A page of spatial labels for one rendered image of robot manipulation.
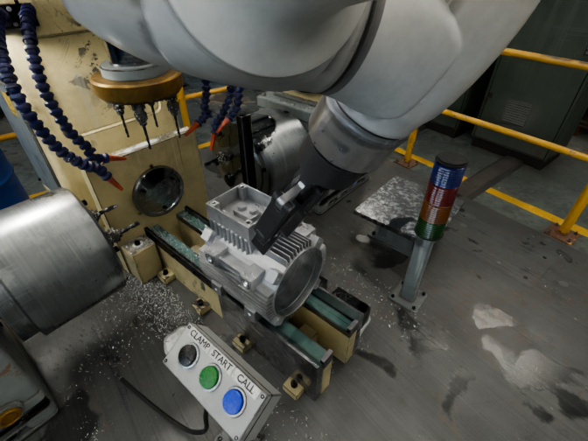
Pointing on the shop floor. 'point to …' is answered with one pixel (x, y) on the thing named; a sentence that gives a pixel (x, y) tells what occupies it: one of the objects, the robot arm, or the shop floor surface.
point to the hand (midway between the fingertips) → (277, 229)
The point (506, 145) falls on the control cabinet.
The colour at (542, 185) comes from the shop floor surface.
